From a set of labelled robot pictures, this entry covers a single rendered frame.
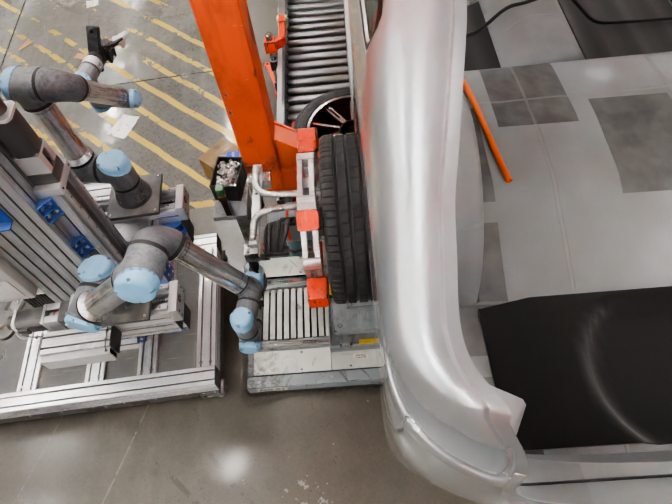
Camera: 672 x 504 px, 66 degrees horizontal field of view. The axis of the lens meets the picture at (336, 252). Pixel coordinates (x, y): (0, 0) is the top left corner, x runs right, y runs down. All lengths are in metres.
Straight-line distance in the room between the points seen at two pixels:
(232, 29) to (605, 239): 1.48
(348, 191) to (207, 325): 1.19
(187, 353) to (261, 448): 0.57
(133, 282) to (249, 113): 0.99
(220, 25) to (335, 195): 0.71
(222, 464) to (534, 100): 2.08
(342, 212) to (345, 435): 1.22
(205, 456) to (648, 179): 2.18
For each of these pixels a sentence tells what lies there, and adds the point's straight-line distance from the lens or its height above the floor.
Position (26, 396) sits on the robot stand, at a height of 0.23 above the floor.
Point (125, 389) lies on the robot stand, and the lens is 2.65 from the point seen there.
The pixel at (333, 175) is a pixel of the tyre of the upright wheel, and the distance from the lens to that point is 1.76.
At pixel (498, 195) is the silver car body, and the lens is 1.92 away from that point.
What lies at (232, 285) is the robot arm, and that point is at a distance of 1.73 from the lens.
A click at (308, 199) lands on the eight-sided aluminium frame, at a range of 1.77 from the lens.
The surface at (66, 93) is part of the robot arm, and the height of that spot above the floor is 1.39.
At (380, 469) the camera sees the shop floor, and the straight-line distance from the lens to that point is 2.54.
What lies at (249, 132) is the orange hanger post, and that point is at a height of 0.94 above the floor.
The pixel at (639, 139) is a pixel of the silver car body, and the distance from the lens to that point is 2.22.
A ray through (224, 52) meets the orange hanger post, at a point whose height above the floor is 1.34.
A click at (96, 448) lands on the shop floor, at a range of 2.89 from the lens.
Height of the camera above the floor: 2.50
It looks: 57 degrees down
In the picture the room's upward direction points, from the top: 8 degrees counter-clockwise
